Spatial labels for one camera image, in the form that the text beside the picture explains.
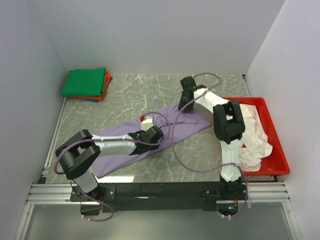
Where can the lavender t shirt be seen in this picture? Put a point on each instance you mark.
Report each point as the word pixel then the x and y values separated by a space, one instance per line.
pixel 182 126

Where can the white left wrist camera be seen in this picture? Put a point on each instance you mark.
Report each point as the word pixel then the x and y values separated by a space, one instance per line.
pixel 146 122

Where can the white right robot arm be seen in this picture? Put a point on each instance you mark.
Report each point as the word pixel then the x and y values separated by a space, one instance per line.
pixel 228 126

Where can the black base beam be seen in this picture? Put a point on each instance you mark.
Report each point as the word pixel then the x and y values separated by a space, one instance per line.
pixel 144 196

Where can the red plastic bin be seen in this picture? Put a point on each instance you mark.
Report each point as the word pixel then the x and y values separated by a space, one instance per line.
pixel 275 164

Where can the green folded t shirt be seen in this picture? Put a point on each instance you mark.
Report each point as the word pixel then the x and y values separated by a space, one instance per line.
pixel 84 83

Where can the blue folded t shirt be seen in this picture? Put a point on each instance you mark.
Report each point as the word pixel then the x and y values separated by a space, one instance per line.
pixel 107 82

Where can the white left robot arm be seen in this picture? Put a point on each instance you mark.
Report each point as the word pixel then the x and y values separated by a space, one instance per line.
pixel 75 157

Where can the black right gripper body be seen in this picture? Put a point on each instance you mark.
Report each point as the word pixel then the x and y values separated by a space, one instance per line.
pixel 183 101

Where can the white t shirt in bin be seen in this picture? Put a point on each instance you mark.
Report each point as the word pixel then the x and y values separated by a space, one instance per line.
pixel 254 139

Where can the orange folded t shirt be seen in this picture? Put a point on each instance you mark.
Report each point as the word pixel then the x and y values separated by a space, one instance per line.
pixel 107 75

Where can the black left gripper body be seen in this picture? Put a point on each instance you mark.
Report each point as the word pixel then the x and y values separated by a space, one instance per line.
pixel 152 147

